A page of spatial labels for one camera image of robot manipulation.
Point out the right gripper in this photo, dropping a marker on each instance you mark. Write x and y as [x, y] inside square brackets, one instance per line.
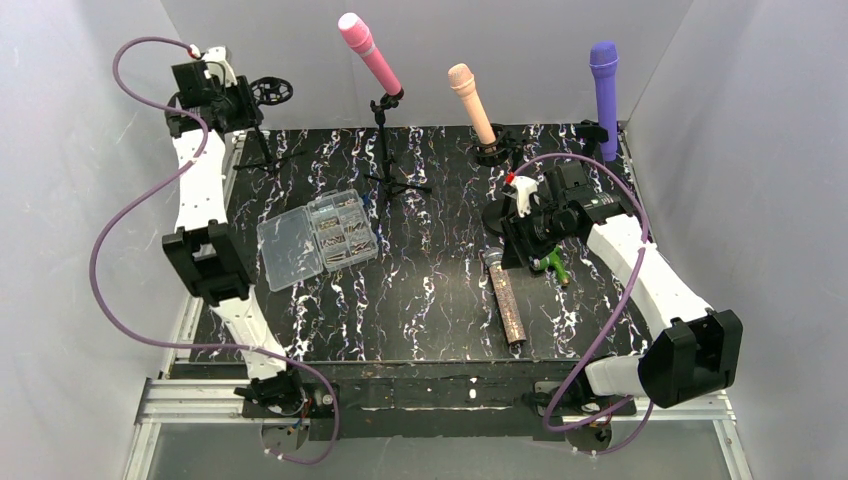
[520, 240]

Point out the black round-base clip stand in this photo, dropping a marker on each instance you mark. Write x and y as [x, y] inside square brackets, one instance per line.
[593, 136]

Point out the purple microphone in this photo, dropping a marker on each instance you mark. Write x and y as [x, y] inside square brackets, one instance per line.
[603, 62]

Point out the rhinestone glitter microphone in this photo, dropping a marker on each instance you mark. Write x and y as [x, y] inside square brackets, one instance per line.
[505, 298]

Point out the pink microphone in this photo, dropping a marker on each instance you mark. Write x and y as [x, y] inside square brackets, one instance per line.
[357, 35]

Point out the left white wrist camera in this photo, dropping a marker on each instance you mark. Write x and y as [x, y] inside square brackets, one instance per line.
[217, 60]

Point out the clear plastic screw box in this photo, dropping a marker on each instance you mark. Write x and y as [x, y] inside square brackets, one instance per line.
[327, 234]

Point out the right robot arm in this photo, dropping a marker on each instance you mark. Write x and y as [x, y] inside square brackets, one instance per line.
[694, 348]

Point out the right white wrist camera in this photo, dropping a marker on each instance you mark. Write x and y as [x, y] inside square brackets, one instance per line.
[518, 192]

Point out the black round-base shock-mount stand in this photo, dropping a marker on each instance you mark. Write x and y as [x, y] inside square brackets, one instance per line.
[504, 149]

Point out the green plastic tool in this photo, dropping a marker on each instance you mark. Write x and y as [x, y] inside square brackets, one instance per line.
[553, 261]

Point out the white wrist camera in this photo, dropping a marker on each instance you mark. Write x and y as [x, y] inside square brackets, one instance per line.
[217, 60]
[518, 192]

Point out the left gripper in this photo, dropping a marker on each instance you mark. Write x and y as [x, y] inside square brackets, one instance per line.
[245, 105]

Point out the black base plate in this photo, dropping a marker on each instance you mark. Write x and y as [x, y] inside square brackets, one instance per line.
[421, 399]

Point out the peach microphone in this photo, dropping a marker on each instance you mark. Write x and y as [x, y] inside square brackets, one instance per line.
[462, 82]

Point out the tall black tripod stand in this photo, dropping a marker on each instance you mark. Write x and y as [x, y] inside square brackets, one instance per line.
[390, 185]

